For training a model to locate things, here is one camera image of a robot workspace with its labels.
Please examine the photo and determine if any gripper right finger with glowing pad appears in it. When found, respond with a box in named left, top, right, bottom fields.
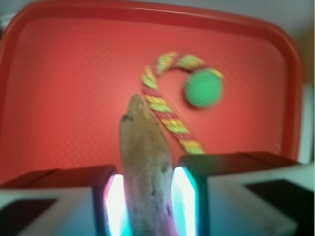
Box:
left=172, top=152, right=315, bottom=236

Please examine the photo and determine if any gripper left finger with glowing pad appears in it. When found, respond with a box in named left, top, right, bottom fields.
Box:
left=0, top=165, right=130, bottom=236

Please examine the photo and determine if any red plastic tray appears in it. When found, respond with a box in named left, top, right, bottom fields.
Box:
left=0, top=0, right=302, bottom=183

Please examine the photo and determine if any rope toy with green ball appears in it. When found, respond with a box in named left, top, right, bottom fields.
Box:
left=141, top=52, right=224, bottom=154

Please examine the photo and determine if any brown wood chip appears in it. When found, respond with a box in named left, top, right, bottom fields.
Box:
left=120, top=94, right=179, bottom=236

